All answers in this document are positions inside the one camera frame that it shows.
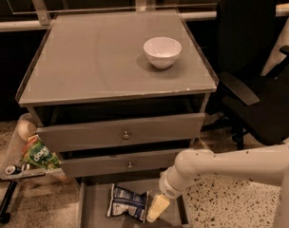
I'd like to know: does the blue chip bag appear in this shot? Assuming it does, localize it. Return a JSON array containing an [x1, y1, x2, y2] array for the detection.
[[106, 183, 148, 223]]

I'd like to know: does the black stand leg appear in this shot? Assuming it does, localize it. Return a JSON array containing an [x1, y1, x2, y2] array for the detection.
[[0, 180, 17, 224]]

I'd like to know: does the pale round object in bin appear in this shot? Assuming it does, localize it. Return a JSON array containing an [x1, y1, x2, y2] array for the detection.
[[17, 120, 37, 142]]

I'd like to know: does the grey open bottom drawer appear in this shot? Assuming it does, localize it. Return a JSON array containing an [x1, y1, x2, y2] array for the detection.
[[77, 169, 191, 228]]

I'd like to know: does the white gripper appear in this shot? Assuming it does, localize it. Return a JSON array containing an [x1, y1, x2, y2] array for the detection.
[[146, 166, 188, 222]]

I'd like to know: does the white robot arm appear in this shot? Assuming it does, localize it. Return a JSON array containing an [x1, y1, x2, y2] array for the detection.
[[158, 17, 289, 228]]

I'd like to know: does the black office chair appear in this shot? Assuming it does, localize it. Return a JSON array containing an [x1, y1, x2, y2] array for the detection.
[[205, 0, 289, 149]]

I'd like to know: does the grey top drawer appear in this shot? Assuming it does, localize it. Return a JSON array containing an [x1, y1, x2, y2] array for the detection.
[[37, 113, 205, 152]]

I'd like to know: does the round top drawer knob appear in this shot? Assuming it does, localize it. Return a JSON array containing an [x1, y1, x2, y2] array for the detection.
[[123, 131, 130, 140]]

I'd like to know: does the grey middle drawer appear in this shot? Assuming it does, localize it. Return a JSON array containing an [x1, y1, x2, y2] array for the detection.
[[60, 148, 183, 177]]

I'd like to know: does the metal rail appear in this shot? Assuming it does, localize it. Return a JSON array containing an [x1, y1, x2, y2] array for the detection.
[[0, 0, 289, 32]]

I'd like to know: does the grey drawer cabinet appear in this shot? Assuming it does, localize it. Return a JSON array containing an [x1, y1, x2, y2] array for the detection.
[[16, 9, 221, 228]]

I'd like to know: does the green chip bag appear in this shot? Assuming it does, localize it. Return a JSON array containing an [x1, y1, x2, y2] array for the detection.
[[21, 135, 60, 169]]

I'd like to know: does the white ceramic bowl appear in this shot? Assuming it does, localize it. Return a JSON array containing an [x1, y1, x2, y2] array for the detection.
[[144, 37, 182, 69]]

